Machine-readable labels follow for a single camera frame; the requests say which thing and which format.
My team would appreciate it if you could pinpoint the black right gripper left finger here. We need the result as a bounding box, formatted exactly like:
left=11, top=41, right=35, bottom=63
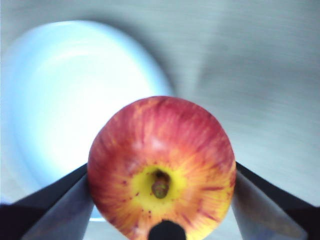
left=0, top=162, right=95, bottom=240

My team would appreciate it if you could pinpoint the blue plate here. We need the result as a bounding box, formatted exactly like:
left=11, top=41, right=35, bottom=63
left=0, top=20, right=176, bottom=223

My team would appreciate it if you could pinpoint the red yellow apple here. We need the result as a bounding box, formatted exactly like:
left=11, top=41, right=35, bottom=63
left=87, top=95, right=237, bottom=240

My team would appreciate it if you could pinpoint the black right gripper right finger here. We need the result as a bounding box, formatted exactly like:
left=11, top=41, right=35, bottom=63
left=230, top=161, right=320, bottom=240

